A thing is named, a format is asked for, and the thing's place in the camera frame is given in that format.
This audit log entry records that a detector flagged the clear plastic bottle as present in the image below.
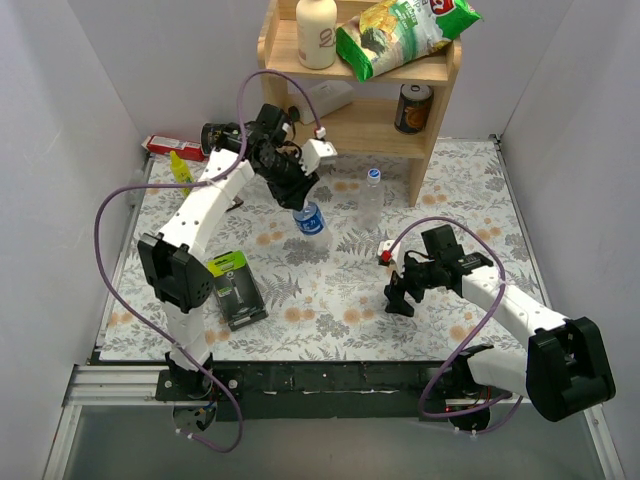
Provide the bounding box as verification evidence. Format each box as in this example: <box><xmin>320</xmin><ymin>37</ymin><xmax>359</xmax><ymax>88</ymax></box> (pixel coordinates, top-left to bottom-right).
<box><xmin>357</xmin><ymin>174</ymin><xmax>384</xmax><ymax>230</ymax></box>

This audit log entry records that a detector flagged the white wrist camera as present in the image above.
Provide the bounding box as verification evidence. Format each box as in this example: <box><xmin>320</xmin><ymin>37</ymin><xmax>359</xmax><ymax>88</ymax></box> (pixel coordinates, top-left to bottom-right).
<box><xmin>376</xmin><ymin>239</ymin><xmax>405</xmax><ymax>274</ymax></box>
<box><xmin>299</xmin><ymin>139</ymin><xmax>338</xmax><ymax>176</ymax></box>

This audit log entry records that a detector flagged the black white paper cup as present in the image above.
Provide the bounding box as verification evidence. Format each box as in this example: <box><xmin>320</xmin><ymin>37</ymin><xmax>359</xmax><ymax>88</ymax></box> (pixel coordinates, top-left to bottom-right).
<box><xmin>200</xmin><ymin>123</ymin><xmax>227</xmax><ymax>155</ymax></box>

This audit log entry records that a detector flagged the blue white bottle cap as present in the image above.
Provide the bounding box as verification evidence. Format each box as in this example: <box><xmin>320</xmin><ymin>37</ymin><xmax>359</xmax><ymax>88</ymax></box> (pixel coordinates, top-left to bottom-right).
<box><xmin>367</xmin><ymin>168</ymin><xmax>381</xmax><ymax>184</ymax></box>

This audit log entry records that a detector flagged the brown chocolate bar wrapper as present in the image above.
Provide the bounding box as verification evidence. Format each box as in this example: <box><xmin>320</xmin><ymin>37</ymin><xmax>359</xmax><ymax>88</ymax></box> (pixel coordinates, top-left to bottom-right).
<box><xmin>226</xmin><ymin>197</ymin><xmax>244</xmax><ymax>212</ymax></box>

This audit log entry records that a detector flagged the yellow squeeze bottle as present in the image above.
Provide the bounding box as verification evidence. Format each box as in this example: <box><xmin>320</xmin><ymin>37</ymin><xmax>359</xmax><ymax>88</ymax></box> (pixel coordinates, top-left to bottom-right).
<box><xmin>169</xmin><ymin>151</ymin><xmax>194</xmax><ymax>197</ymax></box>

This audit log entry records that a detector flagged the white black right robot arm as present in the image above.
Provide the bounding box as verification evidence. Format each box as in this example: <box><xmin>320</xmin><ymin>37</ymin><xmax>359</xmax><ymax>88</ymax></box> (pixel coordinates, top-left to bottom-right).
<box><xmin>377</xmin><ymin>225</ymin><xmax>616</xmax><ymax>422</ymax></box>

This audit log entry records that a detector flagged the cream lotion bottle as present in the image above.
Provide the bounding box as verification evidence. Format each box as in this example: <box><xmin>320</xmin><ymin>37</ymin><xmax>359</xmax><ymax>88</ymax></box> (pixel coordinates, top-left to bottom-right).
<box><xmin>296</xmin><ymin>0</ymin><xmax>337</xmax><ymax>70</ymax></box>

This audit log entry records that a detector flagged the small blue-label water bottle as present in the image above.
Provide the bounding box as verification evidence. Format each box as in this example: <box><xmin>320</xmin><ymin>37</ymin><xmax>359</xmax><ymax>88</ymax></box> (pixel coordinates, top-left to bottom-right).
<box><xmin>292</xmin><ymin>201</ymin><xmax>332</xmax><ymax>250</ymax></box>

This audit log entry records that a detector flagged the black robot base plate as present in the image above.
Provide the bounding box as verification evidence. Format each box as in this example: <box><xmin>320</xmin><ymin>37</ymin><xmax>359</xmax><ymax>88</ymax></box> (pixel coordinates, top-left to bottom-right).
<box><xmin>157</xmin><ymin>359</ymin><xmax>521</xmax><ymax>435</ymax></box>

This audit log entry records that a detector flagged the red white toothpaste box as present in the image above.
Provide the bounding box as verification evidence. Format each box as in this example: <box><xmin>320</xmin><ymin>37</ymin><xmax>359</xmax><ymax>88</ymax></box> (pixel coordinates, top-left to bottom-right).
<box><xmin>141</xmin><ymin>135</ymin><xmax>206</xmax><ymax>162</ymax></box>

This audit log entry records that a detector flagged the floral table cloth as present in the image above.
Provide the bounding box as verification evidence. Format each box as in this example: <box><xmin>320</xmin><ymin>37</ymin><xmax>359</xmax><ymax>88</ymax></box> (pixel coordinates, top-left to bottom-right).
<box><xmin>99</xmin><ymin>137</ymin><xmax>556</xmax><ymax>362</ymax></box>

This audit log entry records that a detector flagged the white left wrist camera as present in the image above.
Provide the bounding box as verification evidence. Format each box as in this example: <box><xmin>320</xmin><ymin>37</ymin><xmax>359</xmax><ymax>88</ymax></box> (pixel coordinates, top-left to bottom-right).
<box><xmin>299</xmin><ymin>139</ymin><xmax>338</xmax><ymax>176</ymax></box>

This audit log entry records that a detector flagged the dark tin can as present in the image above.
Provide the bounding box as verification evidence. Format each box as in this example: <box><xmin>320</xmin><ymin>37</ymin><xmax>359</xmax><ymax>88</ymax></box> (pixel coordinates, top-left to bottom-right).
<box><xmin>394</xmin><ymin>84</ymin><xmax>433</xmax><ymax>135</ymax></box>

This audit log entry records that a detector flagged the black green razor box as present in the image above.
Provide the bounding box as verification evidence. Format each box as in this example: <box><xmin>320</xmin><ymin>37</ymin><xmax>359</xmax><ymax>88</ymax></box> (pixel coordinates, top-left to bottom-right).
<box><xmin>207</xmin><ymin>251</ymin><xmax>268</xmax><ymax>331</ymax></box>

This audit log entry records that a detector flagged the green chips bag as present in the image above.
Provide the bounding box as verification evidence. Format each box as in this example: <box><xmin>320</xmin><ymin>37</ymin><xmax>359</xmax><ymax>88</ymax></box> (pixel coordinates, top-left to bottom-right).
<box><xmin>336</xmin><ymin>0</ymin><xmax>482</xmax><ymax>82</ymax></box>

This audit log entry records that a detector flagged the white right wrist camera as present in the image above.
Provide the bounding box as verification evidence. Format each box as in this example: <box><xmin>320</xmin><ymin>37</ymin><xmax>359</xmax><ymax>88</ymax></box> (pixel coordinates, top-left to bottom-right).
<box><xmin>376</xmin><ymin>239</ymin><xmax>405</xmax><ymax>274</ymax></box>

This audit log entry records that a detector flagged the wooden two-tier shelf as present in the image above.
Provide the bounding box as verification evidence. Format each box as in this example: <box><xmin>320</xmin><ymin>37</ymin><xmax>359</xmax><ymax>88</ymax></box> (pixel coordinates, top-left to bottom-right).
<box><xmin>257</xmin><ymin>1</ymin><xmax>462</xmax><ymax>206</ymax></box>

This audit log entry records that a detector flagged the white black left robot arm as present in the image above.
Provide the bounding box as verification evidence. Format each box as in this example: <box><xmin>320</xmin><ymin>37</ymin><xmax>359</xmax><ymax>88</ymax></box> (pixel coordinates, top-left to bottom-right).
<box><xmin>137</xmin><ymin>104</ymin><xmax>337</xmax><ymax>400</ymax></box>

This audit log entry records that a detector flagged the lying white bottle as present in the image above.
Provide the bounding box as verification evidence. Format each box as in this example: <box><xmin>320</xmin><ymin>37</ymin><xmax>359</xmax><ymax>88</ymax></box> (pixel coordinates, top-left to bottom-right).
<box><xmin>289</xmin><ymin>80</ymin><xmax>355</xmax><ymax>125</ymax></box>

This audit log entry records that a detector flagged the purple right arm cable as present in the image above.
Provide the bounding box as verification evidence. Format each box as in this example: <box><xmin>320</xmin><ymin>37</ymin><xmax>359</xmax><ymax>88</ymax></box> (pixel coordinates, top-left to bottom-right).
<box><xmin>387</xmin><ymin>216</ymin><xmax>524</xmax><ymax>434</ymax></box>

